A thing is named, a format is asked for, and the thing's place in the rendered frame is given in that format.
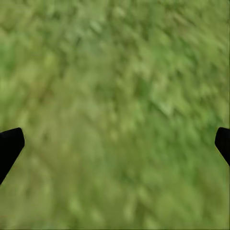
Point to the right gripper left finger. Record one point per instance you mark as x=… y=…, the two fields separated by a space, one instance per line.
x=11 y=144

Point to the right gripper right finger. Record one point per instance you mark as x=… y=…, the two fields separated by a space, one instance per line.
x=222 y=142

